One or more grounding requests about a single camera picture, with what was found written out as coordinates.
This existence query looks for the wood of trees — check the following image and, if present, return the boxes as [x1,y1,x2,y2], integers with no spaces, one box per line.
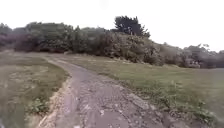
[0,21,224,70]

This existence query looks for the cracked grey asphalt path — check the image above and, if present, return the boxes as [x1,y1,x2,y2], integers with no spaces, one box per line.
[36,56,201,128]

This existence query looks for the tall dark tree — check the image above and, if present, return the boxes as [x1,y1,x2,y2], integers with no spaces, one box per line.
[113,15,151,38]

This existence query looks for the grass verge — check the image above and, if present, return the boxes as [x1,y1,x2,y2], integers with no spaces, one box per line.
[54,53,224,128]

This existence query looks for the grass field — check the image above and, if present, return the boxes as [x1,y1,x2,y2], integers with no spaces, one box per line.
[0,50,71,128]

